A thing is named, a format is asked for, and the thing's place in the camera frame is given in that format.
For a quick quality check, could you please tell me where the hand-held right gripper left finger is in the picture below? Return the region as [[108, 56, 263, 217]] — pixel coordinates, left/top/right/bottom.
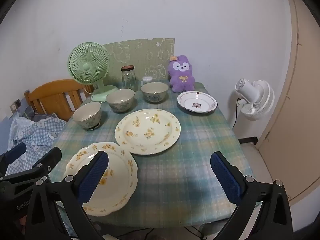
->
[[25, 151, 109, 240]]

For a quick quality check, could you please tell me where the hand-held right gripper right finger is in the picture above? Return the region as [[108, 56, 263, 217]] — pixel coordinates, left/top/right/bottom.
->
[[210, 151, 294, 240]]

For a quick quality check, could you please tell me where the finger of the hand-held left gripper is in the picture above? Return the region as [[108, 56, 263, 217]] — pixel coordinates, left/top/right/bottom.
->
[[0, 142, 27, 177], [0, 147, 62, 188]]

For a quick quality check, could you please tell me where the scalloped yellow floral plate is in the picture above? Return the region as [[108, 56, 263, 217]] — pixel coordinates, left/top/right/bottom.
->
[[64, 142, 138, 217]]

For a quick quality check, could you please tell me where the large white plate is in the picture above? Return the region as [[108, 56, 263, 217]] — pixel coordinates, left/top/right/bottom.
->
[[72, 102, 102, 130]]

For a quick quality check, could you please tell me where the blue checked printed blanket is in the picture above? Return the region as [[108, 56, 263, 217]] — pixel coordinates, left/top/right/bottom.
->
[[5, 112, 68, 175]]

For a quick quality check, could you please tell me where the green plaid tablecloth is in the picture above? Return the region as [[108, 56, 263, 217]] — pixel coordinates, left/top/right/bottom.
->
[[47, 82, 258, 230]]

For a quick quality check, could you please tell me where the grey cloth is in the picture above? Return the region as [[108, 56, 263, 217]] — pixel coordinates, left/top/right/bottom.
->
[[24, 106, 59, 122]]

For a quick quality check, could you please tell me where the wooden bed headboard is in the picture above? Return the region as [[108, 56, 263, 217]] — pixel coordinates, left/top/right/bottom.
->
[[24, 79, 94, 122]]

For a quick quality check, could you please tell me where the large round yellow floral plate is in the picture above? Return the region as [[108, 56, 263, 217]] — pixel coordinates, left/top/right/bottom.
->
[[115, 109, 181, 155]]

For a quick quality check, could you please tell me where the grey ceramic bowl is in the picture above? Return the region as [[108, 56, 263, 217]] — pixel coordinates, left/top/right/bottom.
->
[[140, 82, 169, 103], [105, 89, 136, 113]]

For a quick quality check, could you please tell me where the white standing fan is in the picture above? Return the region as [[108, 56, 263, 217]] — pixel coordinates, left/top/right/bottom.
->
[[230, 78, 275, 130]]

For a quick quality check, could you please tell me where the small white plate purple flower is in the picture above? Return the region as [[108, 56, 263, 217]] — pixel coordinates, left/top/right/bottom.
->
[[177, 91, 218, 114]]

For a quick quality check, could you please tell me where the green desk fan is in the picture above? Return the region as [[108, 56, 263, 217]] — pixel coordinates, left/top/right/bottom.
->
[[67, 42, 118, 103]]

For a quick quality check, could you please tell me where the glass jar with dark lid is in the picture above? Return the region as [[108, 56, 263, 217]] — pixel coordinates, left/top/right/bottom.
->
[[121, 65, 138, 92]]

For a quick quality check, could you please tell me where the beige door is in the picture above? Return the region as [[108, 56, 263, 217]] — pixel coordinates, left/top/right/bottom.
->
[[255, 0, 320, 205]]

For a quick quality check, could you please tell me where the purple plush bunny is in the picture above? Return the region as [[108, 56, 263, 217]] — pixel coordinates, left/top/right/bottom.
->
[[167, 54, 196, 92]]

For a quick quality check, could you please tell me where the green patterned board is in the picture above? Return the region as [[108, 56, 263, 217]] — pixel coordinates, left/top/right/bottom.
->
[[102, 38, 175, 90]]

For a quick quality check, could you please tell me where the wall socket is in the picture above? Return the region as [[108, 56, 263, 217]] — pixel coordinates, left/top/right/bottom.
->
[[10, 99, 22, 112]]

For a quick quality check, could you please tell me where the black fan cable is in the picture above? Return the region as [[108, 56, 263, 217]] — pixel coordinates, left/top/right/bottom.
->
[[229, 97, 242, 129]]

